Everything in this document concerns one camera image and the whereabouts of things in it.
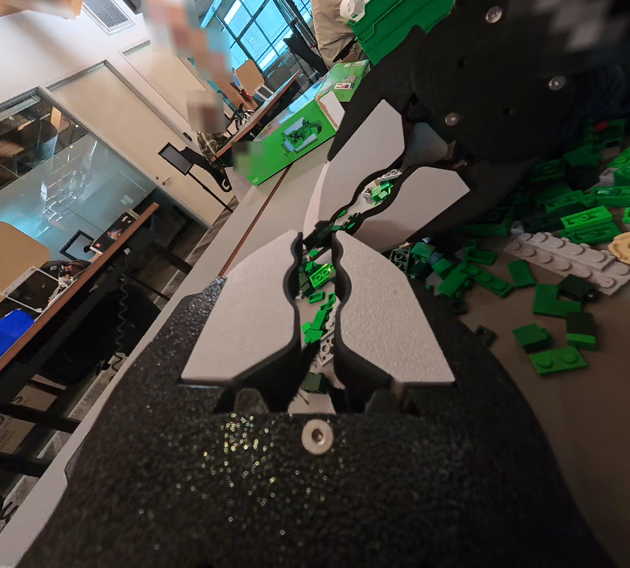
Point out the grey plate with holes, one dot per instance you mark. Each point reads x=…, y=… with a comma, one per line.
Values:
x=327, y=349

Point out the green slope block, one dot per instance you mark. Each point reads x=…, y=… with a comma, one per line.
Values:
x=531, y=337

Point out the dark toy box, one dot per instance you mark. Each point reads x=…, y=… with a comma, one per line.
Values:
x=115, y=231

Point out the blue plastic bin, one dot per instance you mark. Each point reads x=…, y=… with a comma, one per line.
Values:
x=14, y=331

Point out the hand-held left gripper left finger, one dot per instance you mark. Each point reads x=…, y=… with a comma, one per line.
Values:
x=246, y=327

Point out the light grey long plate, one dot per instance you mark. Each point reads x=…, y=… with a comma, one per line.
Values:
x=566, y=258

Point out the dark green brick assembly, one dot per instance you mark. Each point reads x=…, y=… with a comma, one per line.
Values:
x=317, y=231

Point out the wall air vent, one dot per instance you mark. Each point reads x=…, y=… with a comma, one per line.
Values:
x=106, y=9

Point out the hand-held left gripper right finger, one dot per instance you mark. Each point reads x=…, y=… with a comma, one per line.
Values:
x=393, y=327

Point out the large window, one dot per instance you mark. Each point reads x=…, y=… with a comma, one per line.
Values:
x=256, y=7

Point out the green flat tile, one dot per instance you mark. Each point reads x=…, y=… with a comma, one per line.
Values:
x=521, y=274

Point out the dark green small block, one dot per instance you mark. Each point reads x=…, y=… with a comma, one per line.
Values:
x=577, y=288

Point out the green L-shaped tile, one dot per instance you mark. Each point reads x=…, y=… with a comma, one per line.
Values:
x=546, y=304

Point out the grey desk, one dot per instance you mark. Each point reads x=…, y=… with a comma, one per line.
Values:
x=236, y=243

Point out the black tablet on stand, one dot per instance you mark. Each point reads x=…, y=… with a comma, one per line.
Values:
x=177, y=158

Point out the pile of green toy bricks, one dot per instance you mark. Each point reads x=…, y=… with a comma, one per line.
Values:
x=443, y=267

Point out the white door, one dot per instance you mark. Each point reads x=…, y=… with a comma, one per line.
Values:
x=138, y=135
x=167, y=80

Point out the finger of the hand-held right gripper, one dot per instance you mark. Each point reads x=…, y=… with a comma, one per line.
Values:
x=423, y=199
x=359, y=154

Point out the dark green and green block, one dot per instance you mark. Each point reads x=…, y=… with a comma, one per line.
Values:
x=581, y=331

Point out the green two-stud plate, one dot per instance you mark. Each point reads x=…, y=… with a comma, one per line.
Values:
x=558, y=361

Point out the green cardboard toy box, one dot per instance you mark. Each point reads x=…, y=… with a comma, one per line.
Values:
x=295, y=144

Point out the small black monitor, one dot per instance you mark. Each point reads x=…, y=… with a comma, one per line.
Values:
x=77, y=245

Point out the tan round brick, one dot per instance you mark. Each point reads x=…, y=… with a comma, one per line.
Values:
x=621, y=248

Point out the small tan board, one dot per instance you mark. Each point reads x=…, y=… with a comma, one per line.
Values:
x=249, y=76

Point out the brown-top table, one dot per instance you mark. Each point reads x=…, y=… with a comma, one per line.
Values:
x=261, y=108
x=83, y=263

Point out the tan rounded board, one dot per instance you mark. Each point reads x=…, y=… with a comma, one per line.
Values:
x=22, y=253

